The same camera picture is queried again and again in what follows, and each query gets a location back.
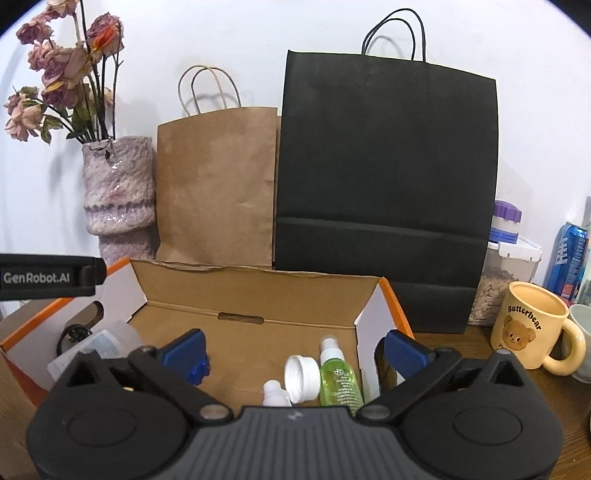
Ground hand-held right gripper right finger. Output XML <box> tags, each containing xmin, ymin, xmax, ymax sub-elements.
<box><xmin>355</xmin><ymin>330</ymin><xmax>536</xmax><ymax>423</ymax></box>

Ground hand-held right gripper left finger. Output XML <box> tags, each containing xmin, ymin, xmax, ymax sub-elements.
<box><xmin>53</xmin><ymin>329</ymin><xmax>232</xmax><ymax>423</ymax></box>

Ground green spray bottle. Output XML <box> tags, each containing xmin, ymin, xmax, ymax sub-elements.
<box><xmin>318</xmin><ymin>336</ymin><xmax>365</xmax><ymax>409</ymax></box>

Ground white plastic jar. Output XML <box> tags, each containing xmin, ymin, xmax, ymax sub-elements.
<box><xmin>47</xmin><ymin>320</ymin><xmax>146</xmax><ymax>386</ymax></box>

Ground orange cardboard box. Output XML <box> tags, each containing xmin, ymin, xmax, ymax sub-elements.
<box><xmin>0</xmin><ymin>257</ymin><xmax>416</xmax><ymax>409</ymax></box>

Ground white spray bottle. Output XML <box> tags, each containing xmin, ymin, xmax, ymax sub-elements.
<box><xmin>263</xmin><ymin>380</ymin><xmax>293</xmax><ymax>408</ymax></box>

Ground white bottle with cap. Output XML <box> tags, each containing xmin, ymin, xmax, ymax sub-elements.
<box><xmin>284</xmin><ymin>354</ymin><xmax>321</xmax><ymax>403</ymax></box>

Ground clear container of seeds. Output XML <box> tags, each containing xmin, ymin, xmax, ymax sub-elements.
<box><xmin>468</xmin><ymin>237</ymin><xmax>543</xmax><ymax>328</ymax></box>

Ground pink fuzzy vase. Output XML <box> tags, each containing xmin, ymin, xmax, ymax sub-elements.
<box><xmin>82</xmin><ymin>135</ymin><xmax>158</xmax><ymax>267</ymax></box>

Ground yellow bear mug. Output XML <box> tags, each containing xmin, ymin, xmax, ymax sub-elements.
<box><xmin>490</xmin><ymin>281</ymin><xmax>587</xmax><ymax>376</ymax></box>

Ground purple lid jar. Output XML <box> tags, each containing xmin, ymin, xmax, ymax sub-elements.
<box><xmin>490</xmin><ymin>200</ymin><xmax>522</xmax><ymax>244</ymax></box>

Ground brown paper bag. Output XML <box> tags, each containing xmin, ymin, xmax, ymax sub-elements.
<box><xmin>156</xmin><ymin>65</ymin><xmax>279</xmax><ymax>270</ymax></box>

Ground white ceramic cup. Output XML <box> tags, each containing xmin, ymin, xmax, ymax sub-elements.
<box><xmin>568</xmin><ymin>304</ymin><xmax>591</xmax><ymax>384</ymax></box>

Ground blue drink can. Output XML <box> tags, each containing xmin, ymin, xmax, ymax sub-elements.
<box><xmin>544</xmin><ymin>222</ymin><xmax>591</xmax><ymax>303</ymax></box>

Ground black paper bag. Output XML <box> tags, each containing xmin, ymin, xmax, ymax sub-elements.
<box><xmin>272</xmin><ymin>8</ymin><xmax>500</xmax><ymax>334</ymax></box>

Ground dried pink flowers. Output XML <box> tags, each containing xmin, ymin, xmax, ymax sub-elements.
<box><xmin>4</xmin><ymin>0</ymin><xmax>125</xmax><ymax>144</ymax></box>

